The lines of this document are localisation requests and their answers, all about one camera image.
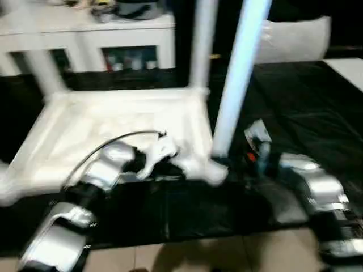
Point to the white plastic table top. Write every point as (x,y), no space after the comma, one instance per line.
(113,119)

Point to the white plastic table leg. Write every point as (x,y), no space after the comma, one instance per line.
(201,42)
(241,71)
(46,71)

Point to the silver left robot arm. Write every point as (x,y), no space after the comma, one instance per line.
(105,167)

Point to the red bottle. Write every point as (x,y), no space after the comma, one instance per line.
(109,61)

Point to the white flat board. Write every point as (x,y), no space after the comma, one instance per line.
(348,71)

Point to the black cabinet gold label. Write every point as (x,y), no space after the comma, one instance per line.
(227,28)

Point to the white cabinet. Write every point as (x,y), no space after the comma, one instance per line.
(85,34)

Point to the dark helmet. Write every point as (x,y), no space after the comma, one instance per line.
(136,8)

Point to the black bundle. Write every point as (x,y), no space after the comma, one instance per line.
(102,12)

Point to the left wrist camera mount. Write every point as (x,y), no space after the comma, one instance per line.
(158,153)

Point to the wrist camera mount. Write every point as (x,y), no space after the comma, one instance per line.
(258,131)
(158,153)

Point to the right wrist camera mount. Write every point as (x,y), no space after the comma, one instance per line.
(258,131)

